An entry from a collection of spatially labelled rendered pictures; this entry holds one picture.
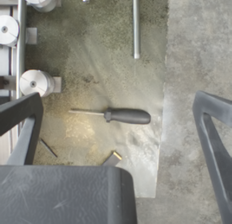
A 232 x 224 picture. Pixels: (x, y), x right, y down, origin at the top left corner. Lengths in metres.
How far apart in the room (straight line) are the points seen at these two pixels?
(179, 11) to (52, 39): 1.10
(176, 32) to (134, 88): 1.01
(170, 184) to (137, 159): 1.09
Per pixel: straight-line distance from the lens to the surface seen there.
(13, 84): 0.45
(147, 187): 0.52
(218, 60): 1.51
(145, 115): 0.43
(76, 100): 0.46
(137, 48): 0.44
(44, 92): 0.38
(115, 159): 0.47
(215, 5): 1.57
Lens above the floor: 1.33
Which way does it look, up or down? 83 degrees down
